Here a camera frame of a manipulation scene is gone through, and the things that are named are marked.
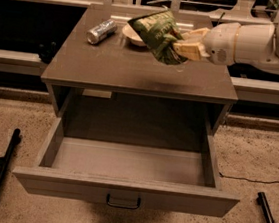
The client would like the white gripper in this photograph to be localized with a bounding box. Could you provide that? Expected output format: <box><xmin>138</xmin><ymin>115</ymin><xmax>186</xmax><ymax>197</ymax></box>
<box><xmin>173</xmin><ymin>23</ymin><xmax>241</xmax><ymax>66</ymax></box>

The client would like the green jalapeno chip bag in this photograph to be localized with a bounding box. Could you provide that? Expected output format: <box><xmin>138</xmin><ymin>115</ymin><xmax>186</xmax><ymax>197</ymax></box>
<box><xmin>127</xmin><ymin>9</ymin><xmax>188</xmax><ymax>65</ymax></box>

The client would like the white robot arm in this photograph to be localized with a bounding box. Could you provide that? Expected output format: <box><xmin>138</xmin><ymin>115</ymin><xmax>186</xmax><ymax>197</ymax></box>
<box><xmin>173</xmin><ymin>22</ymin><xmax>279</xmax><ymax>75</ymax></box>

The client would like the grey cabinet with counter top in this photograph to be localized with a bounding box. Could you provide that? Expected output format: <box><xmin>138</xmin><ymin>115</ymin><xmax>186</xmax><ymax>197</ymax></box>
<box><xmin>36</xmin><ymin>0</ymin><xmax>247</xmax><ymax>138</ymax></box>

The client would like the open grey top drawer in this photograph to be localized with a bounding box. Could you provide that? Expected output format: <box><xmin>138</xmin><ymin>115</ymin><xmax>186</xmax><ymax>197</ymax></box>
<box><xmin>9</xmin><ymin>84</ymin><xmax>250</xmax><ymax>220</ymax></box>

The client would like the white paper bowl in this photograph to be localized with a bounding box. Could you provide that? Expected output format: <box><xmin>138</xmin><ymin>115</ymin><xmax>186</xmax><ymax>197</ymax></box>
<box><xmin>122</xmin><ymin>24</ymin><xmax>145</xmax><ymax>47</ymax></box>

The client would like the silver blue soda can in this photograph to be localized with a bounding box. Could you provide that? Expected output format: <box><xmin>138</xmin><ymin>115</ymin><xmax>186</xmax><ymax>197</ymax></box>
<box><xmin>86</xmin><ymin>19</ymin><xmax>118</xmax><ymax>45</ymax></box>

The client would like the black object by cabinet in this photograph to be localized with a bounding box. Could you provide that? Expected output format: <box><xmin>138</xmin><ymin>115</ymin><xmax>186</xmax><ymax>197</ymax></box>
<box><xmin>38</xmin><ymin>42</ymin><xmax>57</xmax><ymax>64</ymax></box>

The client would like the black floor cable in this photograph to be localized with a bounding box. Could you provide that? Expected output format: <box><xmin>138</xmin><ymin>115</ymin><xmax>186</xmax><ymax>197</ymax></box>
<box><xmin>217</xmin><ymin>171</ymin><xmax>279</xmax><ymax>187</ymax></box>

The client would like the black drawer handle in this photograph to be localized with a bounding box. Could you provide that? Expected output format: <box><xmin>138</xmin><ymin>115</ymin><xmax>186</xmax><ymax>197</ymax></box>
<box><xmin>106</xmin><ymin>194</ymin><xmax>141</xmax><ymax>210</ymax></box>

